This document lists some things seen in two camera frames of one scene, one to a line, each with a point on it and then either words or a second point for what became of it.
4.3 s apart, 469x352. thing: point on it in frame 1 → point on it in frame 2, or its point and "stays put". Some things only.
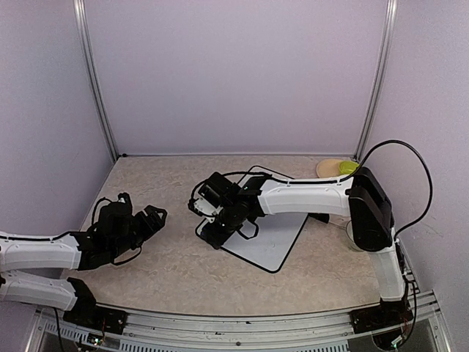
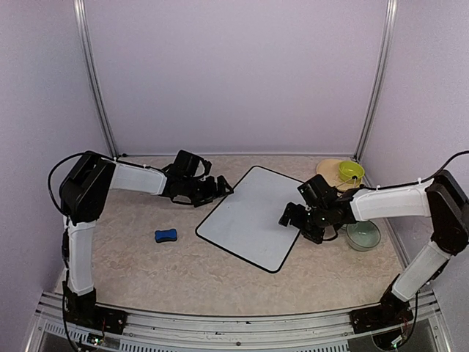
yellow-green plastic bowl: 347,167 stays put
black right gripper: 218,237 → 315,235
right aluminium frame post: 380,77 stays put
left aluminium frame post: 79,8 stays put
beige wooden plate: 327,168 stays put
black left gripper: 157,224 → 212,193
